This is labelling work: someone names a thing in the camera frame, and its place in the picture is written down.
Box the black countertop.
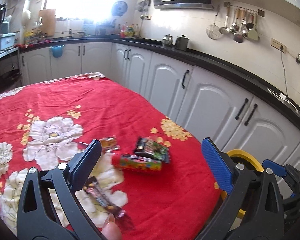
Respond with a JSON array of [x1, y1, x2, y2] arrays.
[[19, 35, 300, 131]]

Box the blue hanging basket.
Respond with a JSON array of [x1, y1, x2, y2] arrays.
[[50, 45, 64, 59]]

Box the dark pot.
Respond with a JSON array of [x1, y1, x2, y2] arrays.
[[175, 35, 189, 51]]

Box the colorful candy tube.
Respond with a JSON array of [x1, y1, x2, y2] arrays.
[[111, 152, 162, 173]]

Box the red floral tablecloth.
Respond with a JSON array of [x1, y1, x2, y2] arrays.
[[0, 73, 219, 239]]

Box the steel teapot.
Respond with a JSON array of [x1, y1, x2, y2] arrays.
[[162, 34, 173, 48]]

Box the brown chocolate bar wrapper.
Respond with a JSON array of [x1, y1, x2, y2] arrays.
[[83, 177, 128, 219]]

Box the blue wall fan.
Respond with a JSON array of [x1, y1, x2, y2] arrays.
[[111, 1, 128, 17]]

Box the white kitchen cabinets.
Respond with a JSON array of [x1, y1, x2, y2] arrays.
[[19, 42, 300, 170]]

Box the yellow trash bin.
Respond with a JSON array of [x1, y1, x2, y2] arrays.
[[219, 148, 265, 218]]

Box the orange snack wrapper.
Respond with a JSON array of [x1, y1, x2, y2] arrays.
[[99, 137, 120, 153]]

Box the person left hand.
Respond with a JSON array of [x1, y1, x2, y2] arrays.
[[101, 214, 122, 240]]

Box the dark green snack packet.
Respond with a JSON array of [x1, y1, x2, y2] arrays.
[[134, 137, 170, 164]]

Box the hanging kitchen utensils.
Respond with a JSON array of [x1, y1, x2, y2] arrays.
[[206, 2, 265, 43]]

